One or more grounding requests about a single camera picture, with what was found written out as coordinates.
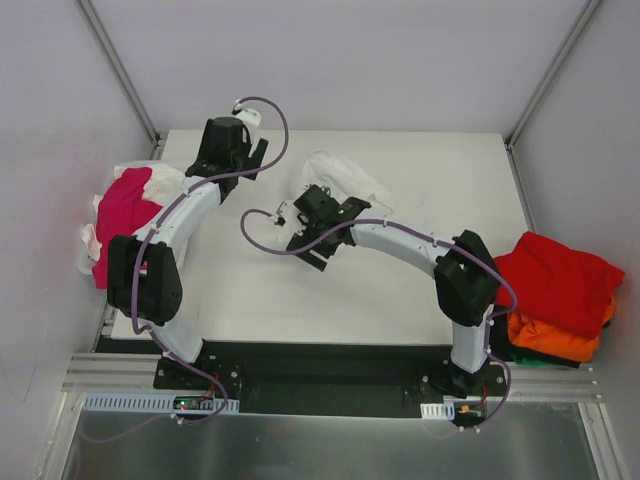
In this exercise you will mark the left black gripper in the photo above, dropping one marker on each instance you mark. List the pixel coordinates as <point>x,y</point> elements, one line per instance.
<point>257,157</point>

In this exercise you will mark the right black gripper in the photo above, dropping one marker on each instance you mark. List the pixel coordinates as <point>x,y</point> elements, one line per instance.
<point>310,248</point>

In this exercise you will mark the white daisy print t-shirt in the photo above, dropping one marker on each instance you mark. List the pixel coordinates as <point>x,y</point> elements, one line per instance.
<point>339,177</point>

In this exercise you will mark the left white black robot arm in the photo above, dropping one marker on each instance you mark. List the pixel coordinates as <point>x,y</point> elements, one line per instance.
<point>143,280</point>

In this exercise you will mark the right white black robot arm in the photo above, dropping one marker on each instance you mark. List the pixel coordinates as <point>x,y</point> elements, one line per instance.
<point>465,276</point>

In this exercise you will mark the pale pink white garment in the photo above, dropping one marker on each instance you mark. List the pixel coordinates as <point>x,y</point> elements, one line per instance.
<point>163,185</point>

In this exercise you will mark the white laundry basket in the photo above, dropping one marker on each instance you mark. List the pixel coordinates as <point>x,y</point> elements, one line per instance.
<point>85,266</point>

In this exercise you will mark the magenta t-shirt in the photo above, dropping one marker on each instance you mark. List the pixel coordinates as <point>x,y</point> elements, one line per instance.
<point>121,211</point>

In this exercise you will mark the left aluminium corner profile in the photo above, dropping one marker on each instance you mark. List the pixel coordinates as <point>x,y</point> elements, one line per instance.
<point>101,35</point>

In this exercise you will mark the aluminium corner profile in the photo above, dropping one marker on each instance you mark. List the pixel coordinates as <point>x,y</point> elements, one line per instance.
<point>101,35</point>
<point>567,46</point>

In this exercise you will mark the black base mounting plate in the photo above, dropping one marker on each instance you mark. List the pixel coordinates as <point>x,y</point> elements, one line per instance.
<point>377,381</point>

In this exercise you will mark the black folded garment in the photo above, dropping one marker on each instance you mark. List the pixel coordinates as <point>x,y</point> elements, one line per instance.
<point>500,345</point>

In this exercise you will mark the orange folded t-shirt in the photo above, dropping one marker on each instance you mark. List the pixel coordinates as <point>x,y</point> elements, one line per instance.
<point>565,327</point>

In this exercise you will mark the red folded t-shirt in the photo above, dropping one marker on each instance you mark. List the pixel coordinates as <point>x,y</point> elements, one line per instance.
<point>566,288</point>

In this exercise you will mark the green folded t-shirt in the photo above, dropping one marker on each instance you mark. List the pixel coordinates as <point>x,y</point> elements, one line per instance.
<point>544,361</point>

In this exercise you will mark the right aluminium corner profile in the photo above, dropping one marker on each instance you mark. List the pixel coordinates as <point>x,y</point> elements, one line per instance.
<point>567,46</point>

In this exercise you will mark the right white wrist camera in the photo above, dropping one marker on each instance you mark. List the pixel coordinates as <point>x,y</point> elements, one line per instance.
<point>287,215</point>

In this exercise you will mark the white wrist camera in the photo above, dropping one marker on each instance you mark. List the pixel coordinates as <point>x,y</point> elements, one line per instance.
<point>287,215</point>
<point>250,117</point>

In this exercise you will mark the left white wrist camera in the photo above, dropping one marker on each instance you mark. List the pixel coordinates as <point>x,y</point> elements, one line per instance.
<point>250,117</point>

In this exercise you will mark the right grey cable duct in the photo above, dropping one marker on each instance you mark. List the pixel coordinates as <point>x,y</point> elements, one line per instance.
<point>437,411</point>

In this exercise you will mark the grey cable duct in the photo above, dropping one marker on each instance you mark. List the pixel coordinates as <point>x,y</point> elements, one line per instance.
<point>158,403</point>
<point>437,411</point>

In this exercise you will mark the aluminium front rail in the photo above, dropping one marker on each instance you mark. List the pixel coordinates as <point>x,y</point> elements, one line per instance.
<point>110,372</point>

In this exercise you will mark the left grey cable duct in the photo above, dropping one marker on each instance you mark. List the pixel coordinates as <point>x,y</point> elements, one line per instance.
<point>158,403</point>

